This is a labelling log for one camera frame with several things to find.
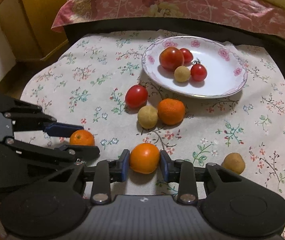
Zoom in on large red tomato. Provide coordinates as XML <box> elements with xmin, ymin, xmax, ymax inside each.
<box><xmin>159</xmin><ymin>47</ymin><xmax>184</xmax><ymax>72</ymax></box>

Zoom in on smooth orange mandarin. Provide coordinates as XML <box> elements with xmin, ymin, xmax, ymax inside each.
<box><xmin>130</xmin><ymin>143</ymin><xmax>160</xmax><ymax>174</ymax></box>

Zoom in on oval cherry tomato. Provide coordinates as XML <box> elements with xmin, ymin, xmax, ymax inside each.
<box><xmin>125</xmin><ymin>85</ymin><xmax>148</xmax><ymax>108</ymax></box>

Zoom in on small orange mandarin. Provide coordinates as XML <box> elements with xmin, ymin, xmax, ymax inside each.
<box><xmin>69</xmin><ymin>129</ymin><xmax>95</xmax><ymax>146</ymax></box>

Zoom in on cherry tomato with stem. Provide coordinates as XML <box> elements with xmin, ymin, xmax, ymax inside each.
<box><xmin>190</xmin><ymin>59</ymin><xmax>207</xmax><ymax>82</ymax></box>

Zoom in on pink floral bed sheet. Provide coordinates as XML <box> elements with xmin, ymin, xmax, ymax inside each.
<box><xmin>51</xmin><ymin>0</ymin><xmax>285</xmax><ymax>39</ymax></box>

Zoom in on floral tablecloth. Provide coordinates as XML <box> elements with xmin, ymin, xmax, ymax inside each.
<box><xmin>12</xmin><ymin>29</ymin><xmax>285</xmax><ymax>239</ymax></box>

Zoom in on yellow wooden cabinet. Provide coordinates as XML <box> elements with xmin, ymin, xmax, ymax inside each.
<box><xmin>0</xmin><ymin>0</ymin><xmax>68</xmax><ymax>61</ymax></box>

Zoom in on tan longan among cluster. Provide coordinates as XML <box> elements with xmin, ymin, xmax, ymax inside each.
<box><xmin>138</xmin><ymin>105</ymin><xmax>158</xmax><ymax>129</ymax></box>

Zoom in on white floral plate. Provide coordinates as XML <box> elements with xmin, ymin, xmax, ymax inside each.
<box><xmin>142</xmin><ymin>36</ymin><xmax>248</xmax><ymax>99</ymax></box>

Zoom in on large rough orange mandarin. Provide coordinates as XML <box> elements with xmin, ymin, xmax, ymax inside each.
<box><xmin>157</xmin><ymin>98</ymin><xmax>185</xmax><ymax>126</ymax></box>

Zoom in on tan longan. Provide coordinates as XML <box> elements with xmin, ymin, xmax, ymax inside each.
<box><xmin>221</xmin><ymin>153</ymin><xmax>245</xmax><ymax>174</ymax></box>
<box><xmin>174</xmin><ymin>66</ymin><xmax>191</xmax><ymax>83</ymax></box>

